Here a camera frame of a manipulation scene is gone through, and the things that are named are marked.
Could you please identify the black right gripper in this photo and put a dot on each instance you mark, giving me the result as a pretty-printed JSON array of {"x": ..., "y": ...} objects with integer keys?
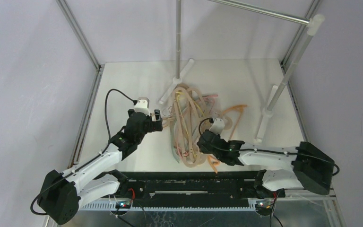
[{"x": 204, "y": 143}]

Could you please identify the aluminium frame right post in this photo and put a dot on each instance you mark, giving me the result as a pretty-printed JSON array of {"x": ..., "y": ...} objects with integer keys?
[{"x": 310, "y": 12}]

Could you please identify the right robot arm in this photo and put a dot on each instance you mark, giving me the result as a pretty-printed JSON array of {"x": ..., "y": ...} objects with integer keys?
[{"x": 304, "y": 166}]

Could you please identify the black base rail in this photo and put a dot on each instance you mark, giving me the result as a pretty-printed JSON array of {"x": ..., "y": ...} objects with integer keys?
[{"x": 199, "y": 190}]

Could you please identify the aluminium frame left post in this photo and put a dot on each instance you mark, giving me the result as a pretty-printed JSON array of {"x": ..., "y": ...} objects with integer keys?
[{"x": 77, "y": 30}]

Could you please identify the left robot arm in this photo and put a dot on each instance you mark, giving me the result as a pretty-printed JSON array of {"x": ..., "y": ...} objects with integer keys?
[{"x": 63, "y": 194}]

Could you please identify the metal clothes rack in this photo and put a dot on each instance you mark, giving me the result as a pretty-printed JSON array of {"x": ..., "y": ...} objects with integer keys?
[{"x": 255, "y": 78}]

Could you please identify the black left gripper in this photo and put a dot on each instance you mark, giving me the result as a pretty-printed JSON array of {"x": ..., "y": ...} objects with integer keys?
[{"x": 154, "y": 126}]

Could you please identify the aluminium frame post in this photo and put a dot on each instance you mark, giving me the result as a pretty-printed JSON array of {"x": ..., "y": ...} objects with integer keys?
[
  {"x": 310, "y": 12},
  {"x": 77, "y": 30}
]

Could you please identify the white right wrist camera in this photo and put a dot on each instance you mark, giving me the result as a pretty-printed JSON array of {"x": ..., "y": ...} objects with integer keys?
[{"x": 217, "y": 126}]

